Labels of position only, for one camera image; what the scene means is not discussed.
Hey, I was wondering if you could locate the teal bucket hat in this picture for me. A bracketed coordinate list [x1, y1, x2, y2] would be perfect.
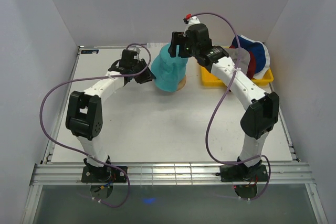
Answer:
[151, 44, 188, 92]

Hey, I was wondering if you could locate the maroon bucket hat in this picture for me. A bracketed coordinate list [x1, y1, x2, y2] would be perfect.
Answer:
[245, 52, 256, 79]

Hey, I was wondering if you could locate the grey bucket hat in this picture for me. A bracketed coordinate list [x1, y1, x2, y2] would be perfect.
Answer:
[226, 48, 250, 74]

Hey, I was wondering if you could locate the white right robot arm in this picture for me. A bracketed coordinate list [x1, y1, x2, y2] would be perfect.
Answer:
[168, 23, 279, 180]

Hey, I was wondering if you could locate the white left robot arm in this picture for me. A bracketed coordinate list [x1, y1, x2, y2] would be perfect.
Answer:
[66, 49, 155, 182]

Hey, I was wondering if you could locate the wooden hat stand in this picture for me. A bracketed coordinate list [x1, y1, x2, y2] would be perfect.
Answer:
[176, 75, 186, 91]

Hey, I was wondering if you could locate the yellow plastic tray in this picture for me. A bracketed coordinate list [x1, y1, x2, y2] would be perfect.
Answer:
[195, 46, 264, 93]

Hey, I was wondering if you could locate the blue label sticker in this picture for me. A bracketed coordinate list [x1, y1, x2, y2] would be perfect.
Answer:
[80, 49, 99, 54]

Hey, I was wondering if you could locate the blue bucket hat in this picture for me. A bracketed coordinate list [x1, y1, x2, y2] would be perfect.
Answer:
[238, 35, 266, 77]

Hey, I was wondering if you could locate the white bucket hat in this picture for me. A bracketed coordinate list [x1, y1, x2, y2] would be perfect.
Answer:
[241, 35, 270, 80]

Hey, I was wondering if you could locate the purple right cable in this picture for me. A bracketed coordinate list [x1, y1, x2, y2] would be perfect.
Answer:
[186, 12, 271, 201]

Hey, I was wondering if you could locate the purple cable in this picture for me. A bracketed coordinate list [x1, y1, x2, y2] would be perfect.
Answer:
[39, 42, 152, 208]
[186, 12, 271, 201]

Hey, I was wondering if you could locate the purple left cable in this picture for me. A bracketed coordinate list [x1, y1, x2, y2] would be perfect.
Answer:
[39, 42, 152, 208]

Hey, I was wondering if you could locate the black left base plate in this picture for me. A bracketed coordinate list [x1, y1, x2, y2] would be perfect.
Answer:
[80, 166, 128, 183]

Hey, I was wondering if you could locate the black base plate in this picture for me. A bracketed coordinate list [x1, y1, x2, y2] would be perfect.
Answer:
[215, 164, 268, 182]
[80, 166, 128, 183]

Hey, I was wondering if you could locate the aluminium frame rail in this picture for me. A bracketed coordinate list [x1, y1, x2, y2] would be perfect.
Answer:
[30, 162, 315, 186]

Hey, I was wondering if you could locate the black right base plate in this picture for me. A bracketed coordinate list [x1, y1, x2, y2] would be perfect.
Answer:
[215, 164, 268, 182]

